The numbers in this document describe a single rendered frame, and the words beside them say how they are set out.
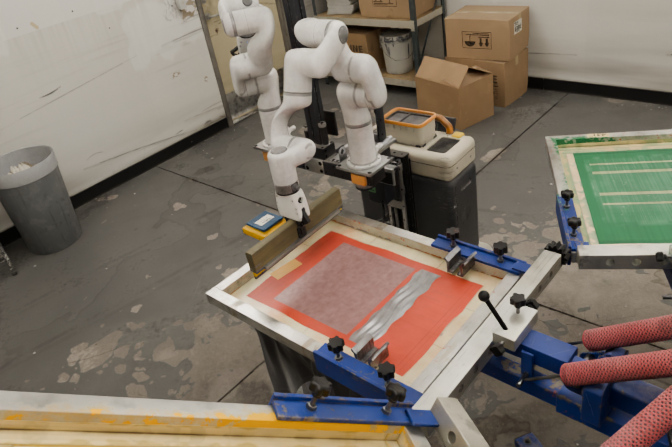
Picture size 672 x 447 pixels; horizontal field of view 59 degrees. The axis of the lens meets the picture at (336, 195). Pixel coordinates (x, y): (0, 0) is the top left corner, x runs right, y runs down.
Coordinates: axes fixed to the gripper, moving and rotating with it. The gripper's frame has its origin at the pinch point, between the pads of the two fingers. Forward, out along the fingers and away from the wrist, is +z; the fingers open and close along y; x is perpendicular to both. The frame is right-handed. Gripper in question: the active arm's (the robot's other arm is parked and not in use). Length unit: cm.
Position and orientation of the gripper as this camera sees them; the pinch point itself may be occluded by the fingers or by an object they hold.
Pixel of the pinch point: (297, 229)
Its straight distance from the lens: 190.9
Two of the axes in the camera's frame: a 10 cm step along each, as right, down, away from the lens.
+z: 1.6, 8.5, 5.1
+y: -7.4, -2.3, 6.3
